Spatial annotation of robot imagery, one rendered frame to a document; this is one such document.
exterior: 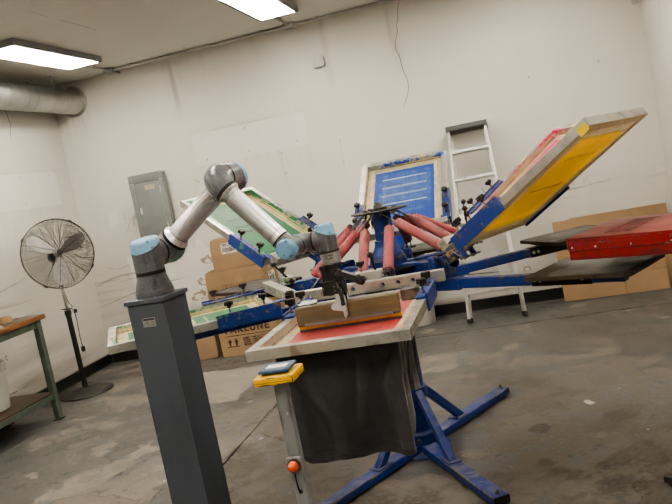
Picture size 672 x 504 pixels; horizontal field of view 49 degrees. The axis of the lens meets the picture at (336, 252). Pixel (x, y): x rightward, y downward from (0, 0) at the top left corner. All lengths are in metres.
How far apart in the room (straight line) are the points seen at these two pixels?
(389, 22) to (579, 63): 1.76
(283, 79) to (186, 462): 4.97
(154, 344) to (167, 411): 0.27
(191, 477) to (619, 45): 5.42
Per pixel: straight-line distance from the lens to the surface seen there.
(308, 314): 2.87
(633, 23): 7.23
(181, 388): 2.98
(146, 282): 2.97
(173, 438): 3.08
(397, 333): 2.46
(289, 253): 2.68
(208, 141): 7.67
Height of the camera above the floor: 1.52
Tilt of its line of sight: 6 degrees down
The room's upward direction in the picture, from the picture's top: 11 degrees counter-clockwise
